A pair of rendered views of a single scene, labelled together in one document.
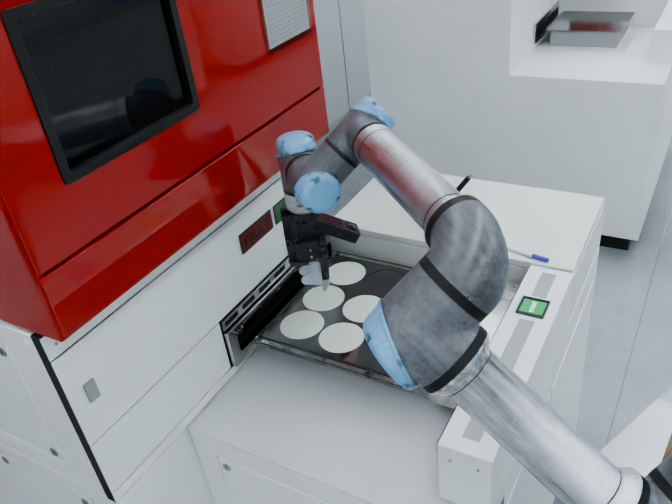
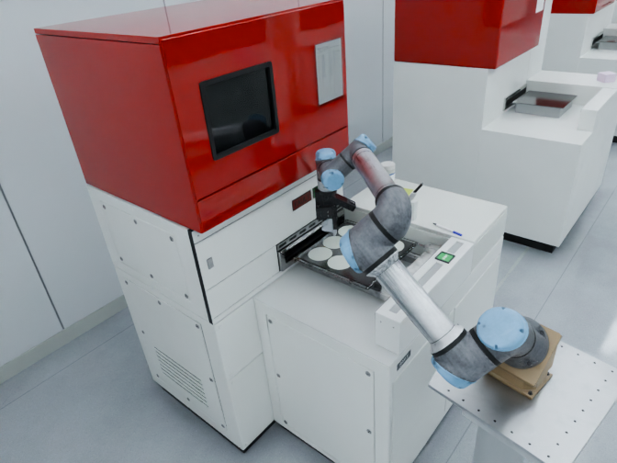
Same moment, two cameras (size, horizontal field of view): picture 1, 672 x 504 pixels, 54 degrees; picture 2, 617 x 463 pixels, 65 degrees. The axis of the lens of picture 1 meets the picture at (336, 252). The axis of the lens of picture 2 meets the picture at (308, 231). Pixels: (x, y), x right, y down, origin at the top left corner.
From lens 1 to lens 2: 53 cm
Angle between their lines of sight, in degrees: 8
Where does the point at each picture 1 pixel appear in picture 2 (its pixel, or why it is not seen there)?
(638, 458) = not seen: hidden behind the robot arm
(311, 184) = (329, 175)
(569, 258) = (474, 235)
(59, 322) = (202, 223)
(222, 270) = (281, 217)
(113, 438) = (216, 290)
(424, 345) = (364, 250)
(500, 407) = (397, 284)
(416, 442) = (369, 318)
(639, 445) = not seen: hidden behind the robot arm
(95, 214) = (224, 176)
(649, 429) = not seen: hidden behind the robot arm
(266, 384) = (297, 282)
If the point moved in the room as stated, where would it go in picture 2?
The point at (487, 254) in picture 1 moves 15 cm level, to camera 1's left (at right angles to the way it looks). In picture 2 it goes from (398, 211) to (343, 212)
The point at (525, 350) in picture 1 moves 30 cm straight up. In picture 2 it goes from (433, 276) to (439, 200)
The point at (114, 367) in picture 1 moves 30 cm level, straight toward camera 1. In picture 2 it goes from (221, 254) to (239, 304)
